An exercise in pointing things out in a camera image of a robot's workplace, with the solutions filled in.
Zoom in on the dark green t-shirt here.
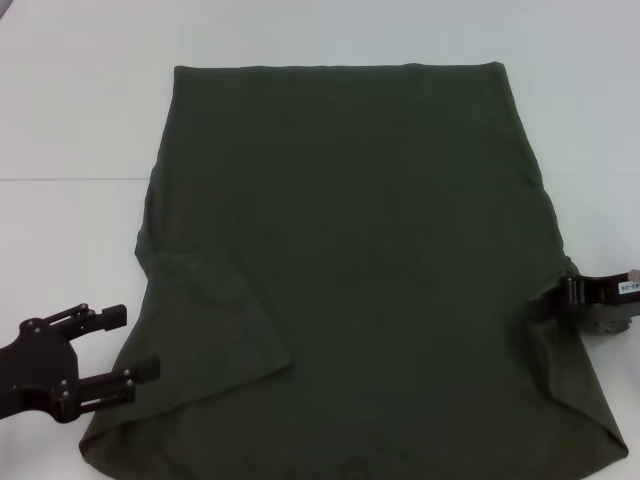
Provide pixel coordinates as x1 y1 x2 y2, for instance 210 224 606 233
77 61 630 480

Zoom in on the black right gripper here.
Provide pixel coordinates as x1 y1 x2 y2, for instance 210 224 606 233
561 271 640 315

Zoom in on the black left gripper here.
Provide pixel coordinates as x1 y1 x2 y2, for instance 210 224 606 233
0 302 162 424

